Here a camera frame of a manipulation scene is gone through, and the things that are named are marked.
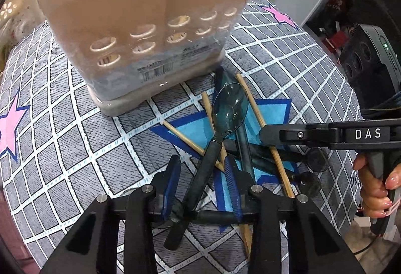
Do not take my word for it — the beige perforated storage cart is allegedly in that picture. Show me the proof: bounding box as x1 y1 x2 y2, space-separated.
1 0 45 44

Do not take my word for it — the plain wooden chopstick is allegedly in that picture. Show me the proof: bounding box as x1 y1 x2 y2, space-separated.
235 73 295 198

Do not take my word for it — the translucent spoon with black handle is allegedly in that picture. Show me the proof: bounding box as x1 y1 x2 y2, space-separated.
164 82 248 250

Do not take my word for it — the wooden chopstick with patterned end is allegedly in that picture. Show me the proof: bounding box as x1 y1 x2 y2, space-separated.
201 91 251 258

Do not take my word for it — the person's right hand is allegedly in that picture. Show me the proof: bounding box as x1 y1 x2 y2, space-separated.
353 153 400 218

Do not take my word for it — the beige plastic utensil holder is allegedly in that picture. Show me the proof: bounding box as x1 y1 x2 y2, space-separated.
37 0 247 117

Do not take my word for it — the dark translucent fork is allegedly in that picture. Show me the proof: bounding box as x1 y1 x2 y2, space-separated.
214 66 256 182

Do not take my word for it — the black electronic device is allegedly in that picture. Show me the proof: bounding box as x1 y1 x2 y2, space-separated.
340 24 400 109

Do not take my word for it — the wooden chopstick on star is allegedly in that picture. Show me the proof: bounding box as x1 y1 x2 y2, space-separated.
162 121 227 172

